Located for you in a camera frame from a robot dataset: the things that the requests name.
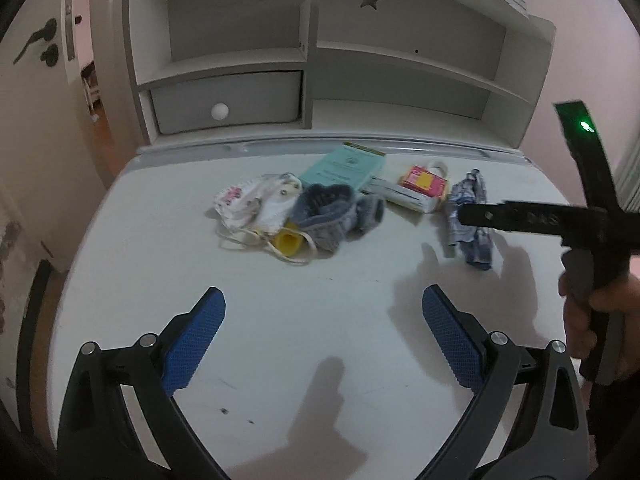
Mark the white door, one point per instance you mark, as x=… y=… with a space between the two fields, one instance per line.
x=30 y=135

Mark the grey drawer with white knob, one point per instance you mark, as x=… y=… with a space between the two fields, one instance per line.
x=250 y=100

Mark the grey knitted sock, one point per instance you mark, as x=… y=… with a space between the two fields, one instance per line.
x=325 y=215

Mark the person's right hand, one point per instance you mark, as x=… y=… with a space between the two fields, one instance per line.
x=575 y=325

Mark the small yellow plastic cup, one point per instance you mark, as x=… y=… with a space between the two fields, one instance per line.
x=287 y=245

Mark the white tape roll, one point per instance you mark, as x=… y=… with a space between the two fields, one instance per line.
x=442 y=167

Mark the white printed face mask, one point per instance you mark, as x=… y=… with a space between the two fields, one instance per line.
x=250 y=205

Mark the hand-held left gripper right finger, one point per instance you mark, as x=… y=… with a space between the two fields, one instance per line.
x=450 y=335

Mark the white printed carton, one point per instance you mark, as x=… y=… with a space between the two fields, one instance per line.
x=400 y=197

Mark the blue white plastic wrapper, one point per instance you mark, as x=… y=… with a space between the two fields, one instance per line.
x=475 y=247

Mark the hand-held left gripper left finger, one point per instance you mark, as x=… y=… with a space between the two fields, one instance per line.
x=192 y=340

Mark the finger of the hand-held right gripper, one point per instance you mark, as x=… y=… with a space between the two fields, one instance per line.
x=520 y=219

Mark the teal booklet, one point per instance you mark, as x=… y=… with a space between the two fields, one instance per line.
x=345 y=167

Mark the pink yellow tissue pack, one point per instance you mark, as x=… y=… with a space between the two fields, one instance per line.
x=422 y=182

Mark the white grey desk hutch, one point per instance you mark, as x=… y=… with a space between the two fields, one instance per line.
x=400 y=25

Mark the black door lock knob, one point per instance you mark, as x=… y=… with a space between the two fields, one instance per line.
x=50 y=56

